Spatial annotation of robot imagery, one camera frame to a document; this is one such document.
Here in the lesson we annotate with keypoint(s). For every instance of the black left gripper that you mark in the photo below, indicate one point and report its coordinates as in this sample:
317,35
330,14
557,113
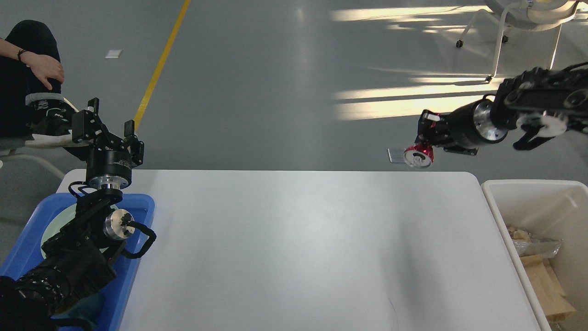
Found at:
106,165

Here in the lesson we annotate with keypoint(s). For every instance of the aluminium foil tray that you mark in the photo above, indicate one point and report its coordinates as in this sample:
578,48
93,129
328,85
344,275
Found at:
547,248

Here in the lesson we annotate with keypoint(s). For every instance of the black and white shoe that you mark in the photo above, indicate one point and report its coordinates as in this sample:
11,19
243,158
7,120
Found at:
55,129

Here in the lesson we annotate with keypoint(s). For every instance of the seated person's forearm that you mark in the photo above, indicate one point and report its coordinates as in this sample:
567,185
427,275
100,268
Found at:
9,50

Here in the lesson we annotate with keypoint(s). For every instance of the seated person's black trousers leg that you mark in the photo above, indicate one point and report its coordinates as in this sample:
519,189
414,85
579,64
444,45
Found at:
20,88

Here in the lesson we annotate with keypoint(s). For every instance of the light green plate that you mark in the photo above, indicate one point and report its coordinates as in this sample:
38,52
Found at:
55,225

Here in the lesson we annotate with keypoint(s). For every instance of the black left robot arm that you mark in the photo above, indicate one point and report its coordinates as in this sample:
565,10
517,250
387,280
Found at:
79,258

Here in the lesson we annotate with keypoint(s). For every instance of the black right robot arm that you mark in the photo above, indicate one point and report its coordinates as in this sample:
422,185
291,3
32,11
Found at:
543,103

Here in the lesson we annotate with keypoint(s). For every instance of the crushed red soda can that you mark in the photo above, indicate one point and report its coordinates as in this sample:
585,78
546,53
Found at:
419,155

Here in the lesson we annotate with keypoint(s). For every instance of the seated person's hand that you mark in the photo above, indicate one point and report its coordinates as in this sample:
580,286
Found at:
44,67

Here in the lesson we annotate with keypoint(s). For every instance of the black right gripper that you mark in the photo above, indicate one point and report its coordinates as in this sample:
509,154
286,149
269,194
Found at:
462,131

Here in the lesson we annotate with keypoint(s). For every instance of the white chair on castors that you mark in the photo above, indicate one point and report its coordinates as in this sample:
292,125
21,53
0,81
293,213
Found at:
524,15

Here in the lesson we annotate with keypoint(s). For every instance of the brown paper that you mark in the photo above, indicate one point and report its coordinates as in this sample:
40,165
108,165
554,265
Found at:
519,235

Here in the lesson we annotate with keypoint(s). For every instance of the white plastic bin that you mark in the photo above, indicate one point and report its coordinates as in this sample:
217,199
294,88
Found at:
555,209

